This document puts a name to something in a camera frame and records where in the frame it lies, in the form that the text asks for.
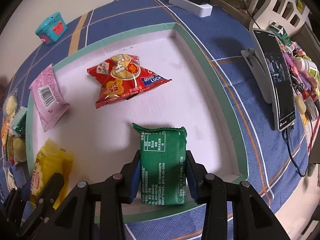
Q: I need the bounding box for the blue plaid tablecloth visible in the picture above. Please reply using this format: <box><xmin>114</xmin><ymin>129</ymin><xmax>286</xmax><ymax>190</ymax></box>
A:
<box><xmin>5</xmin><ymin>0</ymin><xmax>319</xmax><ymax>212</ymax></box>

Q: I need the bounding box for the small wrapped cream pastry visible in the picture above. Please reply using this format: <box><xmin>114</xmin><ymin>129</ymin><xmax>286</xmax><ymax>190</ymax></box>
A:
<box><xmin>12</xmin><ymin>137</ymin><xmax>27</xmax><ymax>163</ymax></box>

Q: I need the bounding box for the black charging cable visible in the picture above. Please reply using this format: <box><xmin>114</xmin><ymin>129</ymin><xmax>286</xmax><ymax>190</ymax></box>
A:
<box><xmin>281</xmin><ymin>129</ymin><xmax>309</xmax><ymax>178</ymax></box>

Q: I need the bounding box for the clutter of small toys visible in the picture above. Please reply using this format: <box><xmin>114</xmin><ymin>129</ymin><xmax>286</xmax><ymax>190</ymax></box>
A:
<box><xmin>269</xmin><ymin>22</ymin><xmax>319</xmax><ymax>133</ymax></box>

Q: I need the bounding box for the teal house-shaped tin box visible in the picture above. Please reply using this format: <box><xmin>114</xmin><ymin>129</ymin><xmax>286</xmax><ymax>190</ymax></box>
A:
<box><xmin>35</xmin><ymin>11</ymin><xmax>67</xmax><ymax>45</ymax></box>

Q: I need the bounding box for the red good luck snack bag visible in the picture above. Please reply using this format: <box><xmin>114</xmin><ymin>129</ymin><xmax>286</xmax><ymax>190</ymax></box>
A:
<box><xmin>87</xmin><ymin>54</ymin><xmax>171</xmax><ymax>109</ymax></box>

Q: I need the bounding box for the dark green snack packet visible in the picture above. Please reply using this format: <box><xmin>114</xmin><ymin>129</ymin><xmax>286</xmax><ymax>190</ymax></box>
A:
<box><xmin>132</xmin><ymin>124</ymin><xmax>187</xmax><ymax>206</ymax></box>

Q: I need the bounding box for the white slatted chair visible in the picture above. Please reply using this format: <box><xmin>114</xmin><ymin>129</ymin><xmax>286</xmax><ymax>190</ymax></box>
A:
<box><xmin>248</xmin><ymin>0</ymin><xmax>310</xmax><ymax>36</ymax></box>

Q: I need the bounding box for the smartphone on stand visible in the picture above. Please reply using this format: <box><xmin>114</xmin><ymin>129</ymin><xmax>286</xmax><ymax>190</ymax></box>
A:
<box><xmin>251</xmin><ymin>28</ymin><xmax>296</xmax><ymax>131</ymax></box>

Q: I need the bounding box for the yellow transparent snack bag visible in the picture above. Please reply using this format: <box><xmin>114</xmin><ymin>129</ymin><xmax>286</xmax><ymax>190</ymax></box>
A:
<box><xmin>29</xmin><ymin>139</ymin><xmax>74</xmax><ymax>209</ymax></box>

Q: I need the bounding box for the pink snack packet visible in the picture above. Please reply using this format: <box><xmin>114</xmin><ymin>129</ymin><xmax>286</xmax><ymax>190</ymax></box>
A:
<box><xmin>29</xmin><ymin>64</ymin><xmax>70</xmax><ymax>132</ymax></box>

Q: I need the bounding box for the grey phone stand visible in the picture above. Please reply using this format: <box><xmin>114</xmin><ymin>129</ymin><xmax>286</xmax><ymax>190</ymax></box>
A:
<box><xmin>241</xmin><ymin>48</ymin><xmax>273</xmax><ymax>104</ymax></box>

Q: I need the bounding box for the green rimmed white tray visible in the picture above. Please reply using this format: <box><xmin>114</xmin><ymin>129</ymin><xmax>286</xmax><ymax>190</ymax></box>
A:
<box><xmin>25</xmin><ymin>22</ymin><xmax>249</xmax><ymax>223</ymax></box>

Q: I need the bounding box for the white power strip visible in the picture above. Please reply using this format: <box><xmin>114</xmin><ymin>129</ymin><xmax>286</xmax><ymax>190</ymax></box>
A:
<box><xmin>169</xmin><ymin>0</ymin><xmax>213</xmax><ymax>18</ymax></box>

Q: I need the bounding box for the clear wrapped round bun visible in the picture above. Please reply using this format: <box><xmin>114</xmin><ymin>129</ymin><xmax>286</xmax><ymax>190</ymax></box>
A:
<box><xmin>4</xmin><ymin>88</ymin><xmax>18</xmax><ymax>115</ymax></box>

